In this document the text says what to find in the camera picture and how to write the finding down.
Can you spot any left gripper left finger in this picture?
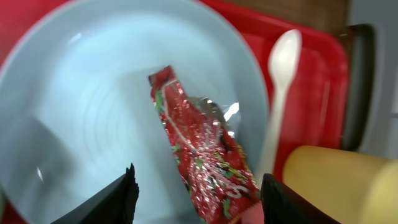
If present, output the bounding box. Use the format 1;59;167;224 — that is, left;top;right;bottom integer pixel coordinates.
53;165;139;224

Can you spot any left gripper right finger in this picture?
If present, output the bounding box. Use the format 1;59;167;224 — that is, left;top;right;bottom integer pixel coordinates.
261;174;340;224

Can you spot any red snack wrapper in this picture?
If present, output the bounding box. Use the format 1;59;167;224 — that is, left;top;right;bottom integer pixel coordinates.
149;66;259;223

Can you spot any yellow plastic cup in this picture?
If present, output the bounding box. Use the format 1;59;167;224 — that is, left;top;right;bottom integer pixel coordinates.
282;146;397;223

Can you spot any grey dishwasher rack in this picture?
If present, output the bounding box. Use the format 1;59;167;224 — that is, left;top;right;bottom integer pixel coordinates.
342;0;397;159

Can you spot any red serving tray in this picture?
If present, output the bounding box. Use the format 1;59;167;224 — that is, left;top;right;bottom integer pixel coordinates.
0;0;349;224

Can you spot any light blue plate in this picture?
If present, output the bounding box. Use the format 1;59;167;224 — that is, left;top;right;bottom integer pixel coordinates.
1;1;268;223

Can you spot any white plastic spoon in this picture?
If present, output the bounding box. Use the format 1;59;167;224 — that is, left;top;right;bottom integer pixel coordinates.
255;29;302;185

